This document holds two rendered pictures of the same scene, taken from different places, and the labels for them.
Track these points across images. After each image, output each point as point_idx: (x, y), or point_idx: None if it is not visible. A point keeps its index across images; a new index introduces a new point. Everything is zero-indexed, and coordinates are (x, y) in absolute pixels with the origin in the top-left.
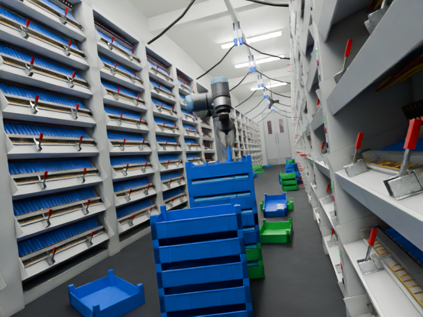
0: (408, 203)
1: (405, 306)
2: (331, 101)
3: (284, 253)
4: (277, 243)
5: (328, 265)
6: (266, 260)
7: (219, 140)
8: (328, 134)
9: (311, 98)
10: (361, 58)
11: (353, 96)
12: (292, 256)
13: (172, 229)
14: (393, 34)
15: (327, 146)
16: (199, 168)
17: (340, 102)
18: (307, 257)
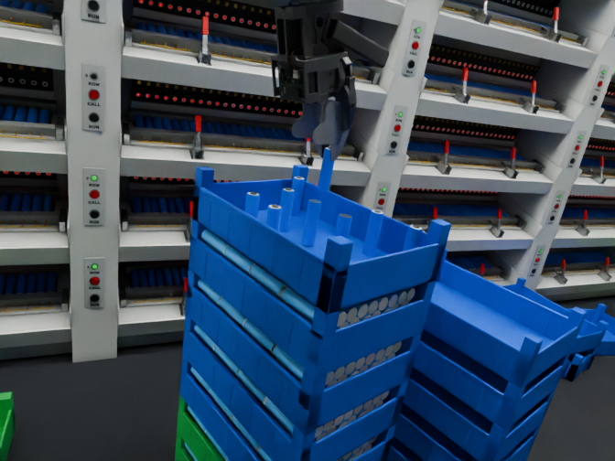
0: (520, 178)
1: (464, 231)
2: (435, 106)
3: (113, 420)
4: (6, 457)
5: (178, 350)
6: (165, 445)
7: (349, 130)
8: (402, 134)
9: None
10: (523, 116)
11: (487, 123)
12: (132, 403)
13: (536, 317)
14: (544, 123)
15: (395, 146)
16: (405, 230)
17: (458, 116)
18: (137, 379)
